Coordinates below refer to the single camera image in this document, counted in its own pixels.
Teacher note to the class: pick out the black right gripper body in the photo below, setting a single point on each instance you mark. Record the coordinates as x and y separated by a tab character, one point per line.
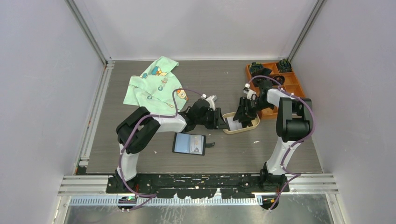
258	105

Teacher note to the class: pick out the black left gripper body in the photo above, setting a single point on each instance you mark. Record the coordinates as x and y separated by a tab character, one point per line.
209	120

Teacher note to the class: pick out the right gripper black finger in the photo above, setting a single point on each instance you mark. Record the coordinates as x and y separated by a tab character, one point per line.
242	103
248	114

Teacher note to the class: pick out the white striped credit card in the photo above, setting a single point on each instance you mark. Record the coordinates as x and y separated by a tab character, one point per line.
233	125

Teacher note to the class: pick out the black leather card holder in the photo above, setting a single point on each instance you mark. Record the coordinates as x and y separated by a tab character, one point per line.
190	144

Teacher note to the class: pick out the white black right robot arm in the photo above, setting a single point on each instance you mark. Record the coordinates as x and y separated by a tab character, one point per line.
294	123

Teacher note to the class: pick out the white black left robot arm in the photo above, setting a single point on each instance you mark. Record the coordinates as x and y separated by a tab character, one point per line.
137	130

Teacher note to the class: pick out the beige oval tray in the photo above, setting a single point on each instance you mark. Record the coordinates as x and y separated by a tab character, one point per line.
255	123

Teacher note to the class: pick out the dark rolled belt back left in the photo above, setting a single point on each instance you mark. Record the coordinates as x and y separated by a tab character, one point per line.
258	69

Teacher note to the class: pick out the dark rolled belt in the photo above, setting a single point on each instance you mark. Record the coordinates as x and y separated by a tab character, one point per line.
258	69
284	66
278	80

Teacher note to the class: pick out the dark rolled belt front right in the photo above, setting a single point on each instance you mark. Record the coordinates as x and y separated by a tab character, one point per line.
278	80

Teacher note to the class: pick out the orange compartment organizer box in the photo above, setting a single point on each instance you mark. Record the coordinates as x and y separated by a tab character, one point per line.
291	85

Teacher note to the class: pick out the dark rolled belt back right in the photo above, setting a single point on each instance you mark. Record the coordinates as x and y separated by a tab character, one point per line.
284	66

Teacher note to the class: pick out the green cartoon print cloth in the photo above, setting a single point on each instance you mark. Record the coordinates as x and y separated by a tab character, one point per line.
157	88

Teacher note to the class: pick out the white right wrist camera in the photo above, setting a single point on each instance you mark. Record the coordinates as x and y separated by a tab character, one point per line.
250	94

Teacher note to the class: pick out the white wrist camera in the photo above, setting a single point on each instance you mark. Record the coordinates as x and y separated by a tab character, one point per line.
250	94
211	100

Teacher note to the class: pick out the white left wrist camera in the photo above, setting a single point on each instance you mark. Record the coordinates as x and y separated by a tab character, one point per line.
211	100

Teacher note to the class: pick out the aluminium front rail frame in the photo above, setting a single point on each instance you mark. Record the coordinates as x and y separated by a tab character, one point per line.
91	190

